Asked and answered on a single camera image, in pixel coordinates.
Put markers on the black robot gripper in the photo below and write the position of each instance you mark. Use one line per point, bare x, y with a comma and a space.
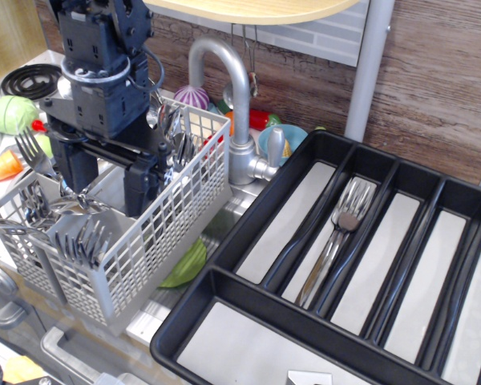
106, 117

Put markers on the silver fork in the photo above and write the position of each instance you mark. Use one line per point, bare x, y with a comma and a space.
87, 247
35, 157

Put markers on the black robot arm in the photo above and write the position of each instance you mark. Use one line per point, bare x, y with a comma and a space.
106, 26

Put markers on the silver spoon bundle in basket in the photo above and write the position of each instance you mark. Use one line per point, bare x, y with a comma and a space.
172, 122

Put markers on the grey plastic cutlery basket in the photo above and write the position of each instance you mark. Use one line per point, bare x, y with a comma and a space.
144, 249

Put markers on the silver forks in tray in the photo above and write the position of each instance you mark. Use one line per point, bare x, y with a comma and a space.
347, 215

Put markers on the black cutlery tray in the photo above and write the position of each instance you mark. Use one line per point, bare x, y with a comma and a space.
401, 303

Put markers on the orange toy carrot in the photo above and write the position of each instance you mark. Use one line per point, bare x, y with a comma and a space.
10, 165

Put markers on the purple toy onion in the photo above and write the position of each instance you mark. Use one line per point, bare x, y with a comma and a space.
193, 96

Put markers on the green toy cabbage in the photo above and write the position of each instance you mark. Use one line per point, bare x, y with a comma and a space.
16, 114

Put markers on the black stove coil burner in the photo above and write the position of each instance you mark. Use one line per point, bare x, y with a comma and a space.
33, 82

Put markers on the green toy leaf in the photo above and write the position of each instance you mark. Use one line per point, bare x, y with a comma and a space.
186, 269

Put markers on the silver sink faucet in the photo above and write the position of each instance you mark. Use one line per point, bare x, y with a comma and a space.
245, 165

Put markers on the red toy pepper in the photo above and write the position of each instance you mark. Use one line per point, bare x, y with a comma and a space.
258, 119

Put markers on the blue toy bowl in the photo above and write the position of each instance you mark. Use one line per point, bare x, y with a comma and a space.
294, 136

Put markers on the light wooden shelf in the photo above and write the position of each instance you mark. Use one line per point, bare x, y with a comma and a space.
257, 12

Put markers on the grey metal shelf post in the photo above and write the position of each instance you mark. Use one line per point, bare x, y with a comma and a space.
377, 28

